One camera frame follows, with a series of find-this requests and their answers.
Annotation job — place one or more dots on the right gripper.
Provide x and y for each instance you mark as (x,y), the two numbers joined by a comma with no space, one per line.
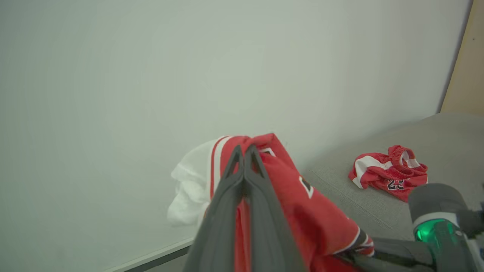
(453,249)

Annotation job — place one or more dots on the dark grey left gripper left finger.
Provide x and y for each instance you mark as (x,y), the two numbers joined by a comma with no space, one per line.
(219,219)

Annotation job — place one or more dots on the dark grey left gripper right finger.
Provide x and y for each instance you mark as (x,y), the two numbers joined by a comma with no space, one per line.
(266,223)

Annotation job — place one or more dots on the red basketball jersey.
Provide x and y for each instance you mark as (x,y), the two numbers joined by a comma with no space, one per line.
(314,219)

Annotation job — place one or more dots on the red white basketball shorts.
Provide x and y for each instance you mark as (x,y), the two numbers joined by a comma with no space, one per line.
(382,175)

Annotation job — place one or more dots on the white and black baseboard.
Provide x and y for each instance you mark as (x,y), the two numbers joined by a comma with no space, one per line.
(151,257)

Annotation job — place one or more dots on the beige wooden panel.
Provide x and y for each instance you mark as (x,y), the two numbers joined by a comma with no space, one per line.
(467,68)

